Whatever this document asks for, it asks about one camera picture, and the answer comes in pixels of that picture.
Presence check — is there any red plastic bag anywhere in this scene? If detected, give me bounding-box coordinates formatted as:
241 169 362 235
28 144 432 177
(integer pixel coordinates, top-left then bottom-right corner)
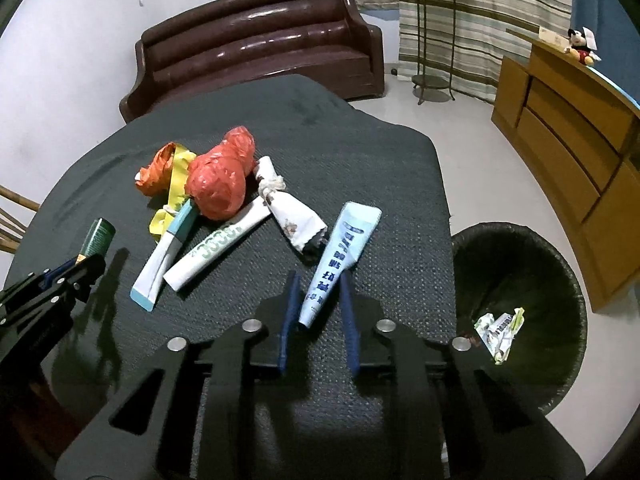
184 126 256 221

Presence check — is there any white paper tag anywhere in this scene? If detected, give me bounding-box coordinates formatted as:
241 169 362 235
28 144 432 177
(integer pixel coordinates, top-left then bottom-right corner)
582 27 598 51

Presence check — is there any white tube green print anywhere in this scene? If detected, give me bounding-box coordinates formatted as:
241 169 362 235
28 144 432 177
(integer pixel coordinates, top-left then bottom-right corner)
163 197 271 292

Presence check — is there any white blue printed sachet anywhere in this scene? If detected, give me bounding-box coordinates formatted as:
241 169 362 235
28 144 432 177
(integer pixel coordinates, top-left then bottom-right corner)
298 202 382 328

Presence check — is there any black metal plant stand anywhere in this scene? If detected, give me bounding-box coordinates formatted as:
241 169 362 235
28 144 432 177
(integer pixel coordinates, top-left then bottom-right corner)
408 0 459 106

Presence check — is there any wooden chair frame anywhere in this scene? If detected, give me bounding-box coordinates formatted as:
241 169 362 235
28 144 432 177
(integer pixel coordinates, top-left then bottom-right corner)
0 185 40 255

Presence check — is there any blue curtain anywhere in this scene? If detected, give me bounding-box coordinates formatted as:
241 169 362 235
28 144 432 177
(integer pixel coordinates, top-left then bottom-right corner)
570 0 639 102

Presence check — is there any dark brown leather sofa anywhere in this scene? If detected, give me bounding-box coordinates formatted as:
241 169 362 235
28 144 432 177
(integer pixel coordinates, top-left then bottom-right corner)
119 0 384 122

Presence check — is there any orange wrapper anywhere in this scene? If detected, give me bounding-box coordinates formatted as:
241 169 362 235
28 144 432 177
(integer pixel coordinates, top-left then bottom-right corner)
134 142 175 197

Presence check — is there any green gold tube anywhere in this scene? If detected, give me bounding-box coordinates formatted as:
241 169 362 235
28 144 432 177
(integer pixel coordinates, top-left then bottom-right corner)
76 218 116 263

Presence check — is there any light blue white tube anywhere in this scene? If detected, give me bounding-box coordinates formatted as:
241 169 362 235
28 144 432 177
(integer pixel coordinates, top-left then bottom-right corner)
129 198 200 312

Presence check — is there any dark grey table cloth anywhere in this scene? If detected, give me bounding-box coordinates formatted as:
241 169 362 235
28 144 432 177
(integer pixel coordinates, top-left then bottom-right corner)
1 75 456 479

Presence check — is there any brown wooden cabinet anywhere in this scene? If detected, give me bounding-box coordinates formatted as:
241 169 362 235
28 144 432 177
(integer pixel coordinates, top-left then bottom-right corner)
491 32 640 311

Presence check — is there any Mickey Mouse plush toy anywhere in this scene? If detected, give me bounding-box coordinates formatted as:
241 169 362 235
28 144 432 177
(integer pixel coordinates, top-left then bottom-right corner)
565 28 601 66

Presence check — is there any black wicker trash bin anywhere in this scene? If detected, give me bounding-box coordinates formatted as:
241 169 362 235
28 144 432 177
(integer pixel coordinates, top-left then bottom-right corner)
452 222 588 415

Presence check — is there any white knotted paper wrapper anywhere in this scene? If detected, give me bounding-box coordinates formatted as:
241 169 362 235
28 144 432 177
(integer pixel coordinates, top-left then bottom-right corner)
254 156 328 256

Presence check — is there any yellow snack wrapper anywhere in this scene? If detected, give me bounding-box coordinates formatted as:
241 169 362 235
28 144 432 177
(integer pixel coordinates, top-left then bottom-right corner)
149 143 196 240

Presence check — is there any green striped curtain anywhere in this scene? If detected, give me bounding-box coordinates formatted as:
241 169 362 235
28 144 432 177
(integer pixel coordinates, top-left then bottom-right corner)
398 0 572 102

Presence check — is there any small beige box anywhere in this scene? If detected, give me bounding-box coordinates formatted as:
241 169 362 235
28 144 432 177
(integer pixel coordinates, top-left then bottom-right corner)
538 26 570 52

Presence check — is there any white green patterned wrapper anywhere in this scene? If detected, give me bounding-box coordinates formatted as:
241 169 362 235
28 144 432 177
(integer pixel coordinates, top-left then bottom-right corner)
474 308 525 365

